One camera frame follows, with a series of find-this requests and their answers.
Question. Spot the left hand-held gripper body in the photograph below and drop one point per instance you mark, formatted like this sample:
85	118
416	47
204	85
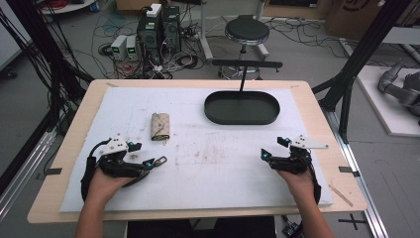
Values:
114	163

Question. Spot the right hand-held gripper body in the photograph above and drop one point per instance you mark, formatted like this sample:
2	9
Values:
297	158

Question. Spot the metal key clasp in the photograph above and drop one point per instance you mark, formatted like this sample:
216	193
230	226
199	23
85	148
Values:
160	161

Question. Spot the person's left hand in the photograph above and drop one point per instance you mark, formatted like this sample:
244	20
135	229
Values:
105	186

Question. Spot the person's right hand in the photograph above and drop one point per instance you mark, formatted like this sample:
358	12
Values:
298	185

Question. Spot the beige key pouch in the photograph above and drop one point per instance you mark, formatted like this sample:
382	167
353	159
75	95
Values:
160	126

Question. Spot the wooden table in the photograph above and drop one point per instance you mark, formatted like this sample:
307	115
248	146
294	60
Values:
74	139

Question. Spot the black tape strip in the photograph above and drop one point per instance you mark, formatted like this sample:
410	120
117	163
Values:
52	171
348	170

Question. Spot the black oval tray stand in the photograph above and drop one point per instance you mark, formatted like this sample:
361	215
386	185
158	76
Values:
242	107

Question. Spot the thin wooden stick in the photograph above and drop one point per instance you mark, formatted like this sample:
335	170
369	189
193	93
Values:
340	195

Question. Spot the white foam mat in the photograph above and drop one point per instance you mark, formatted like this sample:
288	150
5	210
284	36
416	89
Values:
211	178

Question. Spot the black tape cross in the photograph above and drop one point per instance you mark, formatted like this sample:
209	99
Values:
353	220

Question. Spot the person's dark clothing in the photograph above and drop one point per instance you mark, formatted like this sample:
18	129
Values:
201	228

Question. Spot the grey power supply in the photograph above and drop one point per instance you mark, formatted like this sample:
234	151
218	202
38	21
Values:
119	46
132	48

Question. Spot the white platform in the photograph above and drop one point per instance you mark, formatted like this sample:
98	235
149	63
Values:
393	119

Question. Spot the black computer tower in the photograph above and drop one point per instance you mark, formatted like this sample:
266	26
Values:
149	36
171	28

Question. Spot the black round stool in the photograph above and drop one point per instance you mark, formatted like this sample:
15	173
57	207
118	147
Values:
247	31

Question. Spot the white box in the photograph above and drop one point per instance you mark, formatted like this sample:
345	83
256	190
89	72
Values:
154	10

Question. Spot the cardboard box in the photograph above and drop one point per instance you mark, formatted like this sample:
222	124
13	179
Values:
356	16

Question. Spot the aluminium rail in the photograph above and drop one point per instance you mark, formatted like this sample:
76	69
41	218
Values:
23	175
360	185

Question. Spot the black metal frame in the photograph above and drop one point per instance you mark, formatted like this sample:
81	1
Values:
43	49
360	56

